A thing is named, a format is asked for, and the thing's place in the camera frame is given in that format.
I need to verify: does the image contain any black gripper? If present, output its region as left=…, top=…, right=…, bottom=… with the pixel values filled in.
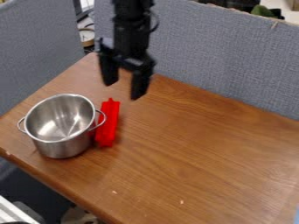
left=98, top=12, right=156, bottom=100

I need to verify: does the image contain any red plastic block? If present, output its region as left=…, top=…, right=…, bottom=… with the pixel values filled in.
left=95, top=98, right=120, bottom=147

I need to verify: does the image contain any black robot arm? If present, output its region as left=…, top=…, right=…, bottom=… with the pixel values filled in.
left=98, top=0, right=159, bottom=100

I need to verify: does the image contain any stainless steel pot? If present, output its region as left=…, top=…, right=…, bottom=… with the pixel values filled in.
left=16, top=94, right=108, bottom=159

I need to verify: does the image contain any green object behind partition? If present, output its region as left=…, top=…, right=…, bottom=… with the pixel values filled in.
left=251, top=4, right=275, bottom=18

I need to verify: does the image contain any round wooden clock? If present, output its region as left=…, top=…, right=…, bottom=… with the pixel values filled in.
left=79, top=28, right=95, bottom=47

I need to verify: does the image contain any grey fabric partition panel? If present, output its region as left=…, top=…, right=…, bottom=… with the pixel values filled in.
left=95, top=0, right=299, bottom=120

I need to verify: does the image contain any white grey equipment corner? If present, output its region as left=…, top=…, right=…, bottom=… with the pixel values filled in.
left=0, top=195, right=44, bottom=224

